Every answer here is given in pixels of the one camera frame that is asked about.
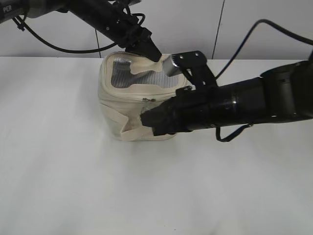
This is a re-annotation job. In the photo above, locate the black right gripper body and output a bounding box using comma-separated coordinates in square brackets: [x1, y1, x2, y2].
[140, 87, 220, 136]

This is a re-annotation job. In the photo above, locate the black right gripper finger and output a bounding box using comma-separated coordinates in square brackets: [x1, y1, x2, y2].
[126, 40, 162, 62]

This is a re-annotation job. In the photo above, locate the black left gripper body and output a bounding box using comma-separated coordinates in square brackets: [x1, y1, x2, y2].
[94, 7, 153, 53]

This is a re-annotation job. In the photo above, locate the cream canvas zipper bag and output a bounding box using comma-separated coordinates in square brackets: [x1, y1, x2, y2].
[98, 52, 190, 141]

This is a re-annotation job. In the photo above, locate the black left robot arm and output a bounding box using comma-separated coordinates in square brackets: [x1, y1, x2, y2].
[0, 0, 160, 57]

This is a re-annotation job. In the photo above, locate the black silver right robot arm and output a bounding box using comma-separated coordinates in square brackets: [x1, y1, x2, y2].
[140, 51, 313, 142]

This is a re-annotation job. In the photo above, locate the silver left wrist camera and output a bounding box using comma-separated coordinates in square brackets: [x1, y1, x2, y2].
[162, 54, 181, 77]

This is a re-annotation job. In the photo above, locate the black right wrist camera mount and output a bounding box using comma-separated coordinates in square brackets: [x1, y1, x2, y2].
[171, 50, 218, 90]

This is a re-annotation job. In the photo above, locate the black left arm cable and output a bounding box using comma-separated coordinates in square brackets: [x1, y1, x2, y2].
[11, 7, 146, 53]

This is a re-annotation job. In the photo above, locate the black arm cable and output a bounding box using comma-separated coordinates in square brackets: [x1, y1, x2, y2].
[11, 7, 146, 53]
[215, 19, 313, 80]

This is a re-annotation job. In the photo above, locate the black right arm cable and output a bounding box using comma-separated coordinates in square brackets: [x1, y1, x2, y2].
[215, 19, 313, 80]

